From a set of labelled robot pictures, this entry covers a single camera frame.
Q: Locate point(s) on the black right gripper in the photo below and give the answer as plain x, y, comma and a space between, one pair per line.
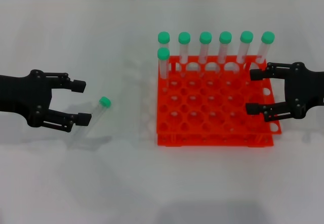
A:
300, 87

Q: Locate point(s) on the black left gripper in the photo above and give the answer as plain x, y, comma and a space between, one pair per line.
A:
22, 95

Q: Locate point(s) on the clear green-capped test tube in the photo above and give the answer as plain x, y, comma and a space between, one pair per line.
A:
163, 53
225, 37
105, 101
184, 38
205, 37
163, 37
267, 37
246, 37

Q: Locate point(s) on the orange test tube rack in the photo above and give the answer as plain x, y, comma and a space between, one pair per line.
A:
215, 123

